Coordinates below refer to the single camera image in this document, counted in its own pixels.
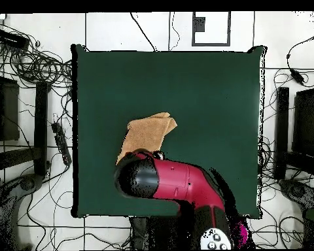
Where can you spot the magenta plastic cup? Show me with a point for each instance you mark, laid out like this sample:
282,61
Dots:
242,232

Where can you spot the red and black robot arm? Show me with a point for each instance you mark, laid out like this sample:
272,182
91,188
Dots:
172,180

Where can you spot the black upright stand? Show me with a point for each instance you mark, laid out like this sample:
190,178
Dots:
140,232

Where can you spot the black power adapter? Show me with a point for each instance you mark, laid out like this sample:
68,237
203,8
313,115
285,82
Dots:
297,76

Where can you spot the dark green table cloth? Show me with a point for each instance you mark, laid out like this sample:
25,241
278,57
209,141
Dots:
198,91

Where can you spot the black power strip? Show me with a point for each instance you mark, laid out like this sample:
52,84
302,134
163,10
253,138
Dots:
61,142

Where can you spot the tan terry towel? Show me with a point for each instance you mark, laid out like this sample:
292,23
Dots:
146,133

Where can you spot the black metal frame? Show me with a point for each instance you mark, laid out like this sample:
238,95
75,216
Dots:
40,117
308,117

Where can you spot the black electronics box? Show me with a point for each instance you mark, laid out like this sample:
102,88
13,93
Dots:
10,39

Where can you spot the grey stand leg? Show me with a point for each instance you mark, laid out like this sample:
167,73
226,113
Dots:
295,190
26,183

